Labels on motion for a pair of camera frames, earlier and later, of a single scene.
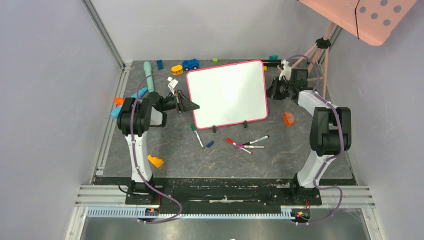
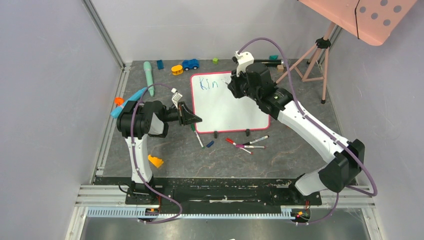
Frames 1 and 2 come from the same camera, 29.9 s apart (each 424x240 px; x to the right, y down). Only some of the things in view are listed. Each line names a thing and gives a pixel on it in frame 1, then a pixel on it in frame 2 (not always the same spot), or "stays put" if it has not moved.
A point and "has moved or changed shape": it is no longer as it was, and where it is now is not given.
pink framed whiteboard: (228, 94) has moved or changed shape
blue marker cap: (210, 143) stays put
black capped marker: (255, 141) stays put
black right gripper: (278, 90) to (234, 87)
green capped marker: (198, 136) stays put
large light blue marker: (114, 113) stays put
